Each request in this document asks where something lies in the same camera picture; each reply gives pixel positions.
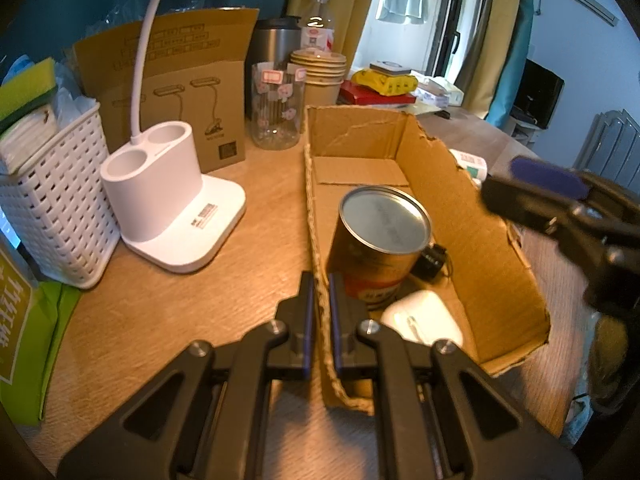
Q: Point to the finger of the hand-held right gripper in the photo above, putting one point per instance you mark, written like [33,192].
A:
[547,175]
[525,205]

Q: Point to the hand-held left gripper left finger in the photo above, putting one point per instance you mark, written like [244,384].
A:
[307,310]

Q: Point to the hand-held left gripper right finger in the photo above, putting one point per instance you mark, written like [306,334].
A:
[336,320]

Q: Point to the white pill bottle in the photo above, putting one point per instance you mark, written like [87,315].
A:
[470,162]

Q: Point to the cardboard box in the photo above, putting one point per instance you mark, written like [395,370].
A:
[450,200]

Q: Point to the white earbuds case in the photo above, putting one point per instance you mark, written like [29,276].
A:
[425,312]

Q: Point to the red metal can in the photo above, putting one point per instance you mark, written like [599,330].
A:
[385,220]

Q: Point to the white computer desk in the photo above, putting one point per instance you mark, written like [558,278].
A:
[525,135]

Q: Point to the grey bed headboard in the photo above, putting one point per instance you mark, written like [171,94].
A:
[615,140]

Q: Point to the black monitor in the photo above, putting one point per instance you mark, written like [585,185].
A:
[540,90]

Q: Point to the yellow curtain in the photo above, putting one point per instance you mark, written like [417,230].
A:
[492,60]
[345,10]

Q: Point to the white desk lamp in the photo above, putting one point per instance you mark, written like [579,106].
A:
[165,200]

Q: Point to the yellow wipes packet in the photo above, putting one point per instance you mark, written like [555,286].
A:
[385,82]

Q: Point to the glass jar with stickers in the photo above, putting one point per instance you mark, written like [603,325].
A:
[275,120]

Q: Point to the grey white power bank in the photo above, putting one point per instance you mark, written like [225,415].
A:
[387,66]

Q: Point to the red book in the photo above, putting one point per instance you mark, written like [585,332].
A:
[360,92]

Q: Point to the stack of paper cups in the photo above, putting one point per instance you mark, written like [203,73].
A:
[320,87]

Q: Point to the printed cardboard lamp package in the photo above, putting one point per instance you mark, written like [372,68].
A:
[200,100]

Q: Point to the white woven plastic basket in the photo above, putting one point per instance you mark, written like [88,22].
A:
[60,210]

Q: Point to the steel thermos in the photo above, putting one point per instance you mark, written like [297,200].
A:
[272,45]

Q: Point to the clear water bottle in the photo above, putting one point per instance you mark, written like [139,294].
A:
[317,30]

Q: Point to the green packet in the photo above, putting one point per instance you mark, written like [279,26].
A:
[30,340]

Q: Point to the clear plastic bag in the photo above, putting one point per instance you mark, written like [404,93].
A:
[70,95]

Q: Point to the white tissue pack in basket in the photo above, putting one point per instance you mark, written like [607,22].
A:
[27,140]

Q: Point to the yellow green sponge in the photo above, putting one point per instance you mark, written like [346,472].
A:
[27,90]

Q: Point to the black sliding door frame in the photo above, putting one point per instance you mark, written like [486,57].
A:
[462,0]

